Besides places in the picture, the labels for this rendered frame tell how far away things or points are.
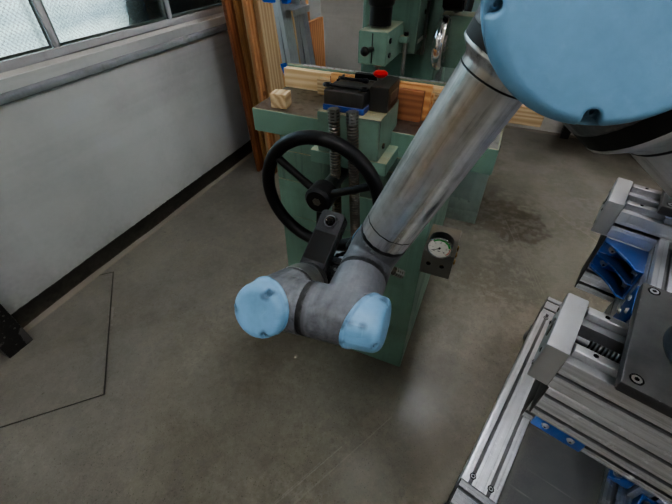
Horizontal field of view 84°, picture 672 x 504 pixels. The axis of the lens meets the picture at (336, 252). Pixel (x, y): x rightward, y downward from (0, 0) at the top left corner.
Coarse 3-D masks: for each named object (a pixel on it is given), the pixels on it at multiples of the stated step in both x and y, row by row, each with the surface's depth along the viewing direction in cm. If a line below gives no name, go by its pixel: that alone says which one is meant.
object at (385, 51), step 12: (396, 24) 88; (360, 36) 84; (372, 36) 83; (384, 36) 82; (396, 36) 88; (360, 48) 86; (384, 48) 84; (396, 48) 91; (360, 60) 88; (372, 60) 87; (384, 60) 86
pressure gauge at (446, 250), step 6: (432, 234) 91; (438, 234) 89; (444, 234) 89; (432, 240) 89; (438, 240) 89; (444, 240) 88; (450, 240) 89; (432, 246) 91; (438, 246) 90; (444, 246) 89; (450, 246) 88; (432, 252) 92; (438, 252) 91; (444, 252) 90; (450, 252) 89
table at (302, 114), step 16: (304, 96) 100; (320, 96) 100; (256, 112) 94; (272, 112) 93; (288, 112) 92; (304, 112) 92; (256, 128) 98; (272, 128) 96; (288, 128) 94; (304, 128) 92; (400, 128) 84; (416, 128) 84; (400, 144) 84; (496, 144) 78; (320, 160) 84; (384, 160) 79; (480, 160) 79
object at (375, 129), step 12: (396, 108) 82; (324, 120) 78; (360, 120) 74; (372, 120) 73; (384, 120) 75; (396, 120) 84; (360, 132) 76; (372, 132) 75; (384, 132) 78; (360, 144) 78; (372, 144) 77; (384, 144) 79; (372, 156) 78
